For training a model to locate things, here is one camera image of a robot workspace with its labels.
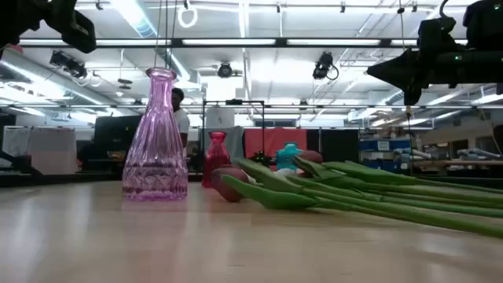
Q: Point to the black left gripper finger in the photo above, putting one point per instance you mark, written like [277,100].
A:
[78,31]

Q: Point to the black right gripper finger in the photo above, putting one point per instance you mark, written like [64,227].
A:
[401,70]
[413,95]

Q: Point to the white artificial tulip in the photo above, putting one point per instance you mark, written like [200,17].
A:
[285,172]

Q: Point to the grey background robot arm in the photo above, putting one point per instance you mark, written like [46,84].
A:
[406,153]
[473,153]

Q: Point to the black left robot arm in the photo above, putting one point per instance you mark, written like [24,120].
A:
[8,19]

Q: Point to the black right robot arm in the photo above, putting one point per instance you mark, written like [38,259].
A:
[485,23]

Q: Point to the teal glass vase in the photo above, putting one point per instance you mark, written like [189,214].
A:
[287,157]

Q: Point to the purple ribbed glass vase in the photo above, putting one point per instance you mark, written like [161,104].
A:
[155,157]

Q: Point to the red ribbed glass vase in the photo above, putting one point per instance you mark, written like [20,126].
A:
[216,157]

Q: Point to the blue storage bin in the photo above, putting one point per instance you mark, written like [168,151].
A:
[383,145]

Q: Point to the black partition panel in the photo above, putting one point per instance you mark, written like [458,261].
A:
[338,145]

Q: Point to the black monitor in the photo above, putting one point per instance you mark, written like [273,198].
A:
[114,133]

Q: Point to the white partition panel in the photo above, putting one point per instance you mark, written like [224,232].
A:
[53,151]

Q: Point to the person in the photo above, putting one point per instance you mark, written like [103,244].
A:
[181,122]

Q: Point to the red partition panel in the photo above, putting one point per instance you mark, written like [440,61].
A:
[271,141]

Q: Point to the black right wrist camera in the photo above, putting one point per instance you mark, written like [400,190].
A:
[436,35]

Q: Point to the black overhead frame bar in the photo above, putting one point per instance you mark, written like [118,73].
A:
[281,42]

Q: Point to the black metal stand frame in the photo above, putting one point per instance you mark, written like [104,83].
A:
[236,102]

